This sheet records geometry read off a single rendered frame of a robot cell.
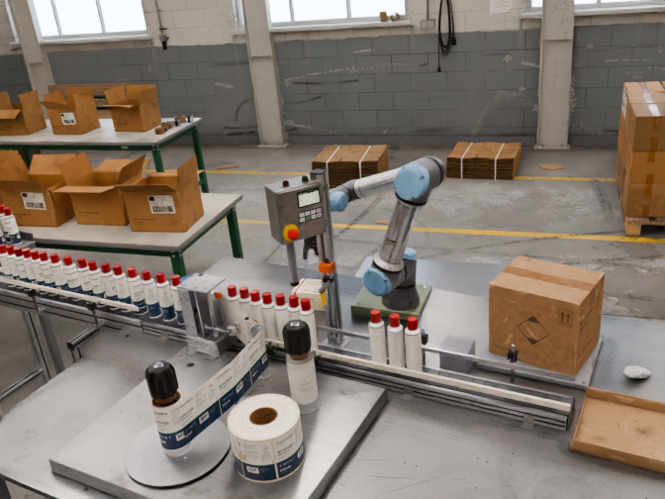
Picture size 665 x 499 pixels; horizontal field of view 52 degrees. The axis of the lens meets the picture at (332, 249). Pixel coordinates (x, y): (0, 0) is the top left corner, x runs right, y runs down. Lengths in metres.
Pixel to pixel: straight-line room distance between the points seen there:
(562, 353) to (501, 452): 0.43
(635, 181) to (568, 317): 3.20
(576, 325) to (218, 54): 6.72
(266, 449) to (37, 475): 0.76
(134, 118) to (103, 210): 2.31
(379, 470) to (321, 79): 6.32
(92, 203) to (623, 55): 5.24
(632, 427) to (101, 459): 1.55
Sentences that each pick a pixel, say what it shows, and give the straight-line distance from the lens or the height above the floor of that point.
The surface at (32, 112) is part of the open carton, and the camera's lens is 7.14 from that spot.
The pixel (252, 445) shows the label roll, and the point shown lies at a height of 1.01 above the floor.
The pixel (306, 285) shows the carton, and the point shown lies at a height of 0.90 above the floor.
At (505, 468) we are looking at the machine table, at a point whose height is 0.83.
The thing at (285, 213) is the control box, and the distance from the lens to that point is 2.23.
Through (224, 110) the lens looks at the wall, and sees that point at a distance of 8.53.
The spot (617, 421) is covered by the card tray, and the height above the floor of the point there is 0.83.
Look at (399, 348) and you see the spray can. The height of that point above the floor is 0.98.
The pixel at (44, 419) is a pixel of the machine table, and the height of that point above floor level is 0.83.
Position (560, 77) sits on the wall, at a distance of 7.40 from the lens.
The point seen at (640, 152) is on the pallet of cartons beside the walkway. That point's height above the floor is 0.63.
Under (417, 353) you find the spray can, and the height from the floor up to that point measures 0.97.
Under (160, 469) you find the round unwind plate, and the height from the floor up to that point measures 0.89.
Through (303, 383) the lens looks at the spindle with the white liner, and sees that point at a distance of 2.08.
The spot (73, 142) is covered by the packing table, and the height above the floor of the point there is 0.78.
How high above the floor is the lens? 2.20
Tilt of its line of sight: 25 degrees down
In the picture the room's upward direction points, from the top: 6 degrees counter-clockwise
